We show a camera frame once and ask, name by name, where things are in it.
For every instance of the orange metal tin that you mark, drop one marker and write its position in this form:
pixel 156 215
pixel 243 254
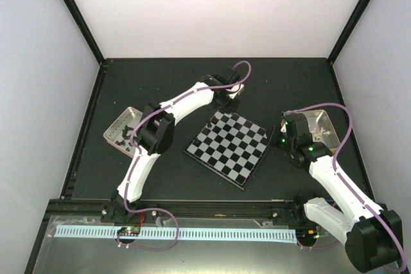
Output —
pixel 308 135

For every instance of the black aluminium rail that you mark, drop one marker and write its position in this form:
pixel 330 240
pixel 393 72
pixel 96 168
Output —
pixel 278 212

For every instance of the light blue slotted cable duct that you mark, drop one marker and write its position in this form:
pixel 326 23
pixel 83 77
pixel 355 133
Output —
pixel 181 234

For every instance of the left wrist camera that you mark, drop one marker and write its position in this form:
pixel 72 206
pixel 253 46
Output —
pixel 235 91

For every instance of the black frame post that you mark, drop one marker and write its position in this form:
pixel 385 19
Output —
pixel 348 29
pixel 84 29

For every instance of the right black frame post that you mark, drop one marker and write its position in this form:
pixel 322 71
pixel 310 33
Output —
pixel 348 29

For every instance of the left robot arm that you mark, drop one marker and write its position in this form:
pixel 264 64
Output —
pixel 154 132

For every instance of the small circuit board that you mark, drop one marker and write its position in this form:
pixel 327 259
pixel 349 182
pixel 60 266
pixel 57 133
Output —
pixel 128 231

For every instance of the left black frame post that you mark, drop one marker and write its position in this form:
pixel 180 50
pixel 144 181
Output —
pixel 84 29

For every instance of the black and white chessboard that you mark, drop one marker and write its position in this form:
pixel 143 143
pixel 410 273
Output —
pixel 232 148

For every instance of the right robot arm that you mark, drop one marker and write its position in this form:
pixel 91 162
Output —
pixel 371 235

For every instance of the white chess pieces pile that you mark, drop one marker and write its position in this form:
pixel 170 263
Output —
pixel 320 134

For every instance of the black chess pieces pile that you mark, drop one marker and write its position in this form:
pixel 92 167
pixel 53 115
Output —
pixel 123 139

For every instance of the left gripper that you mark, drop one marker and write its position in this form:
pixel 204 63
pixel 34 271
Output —
pixel 229 110

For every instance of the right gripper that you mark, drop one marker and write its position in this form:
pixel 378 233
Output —
pixel 273 139

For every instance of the pink metal tin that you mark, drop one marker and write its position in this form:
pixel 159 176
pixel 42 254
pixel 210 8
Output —
pixel 119 132

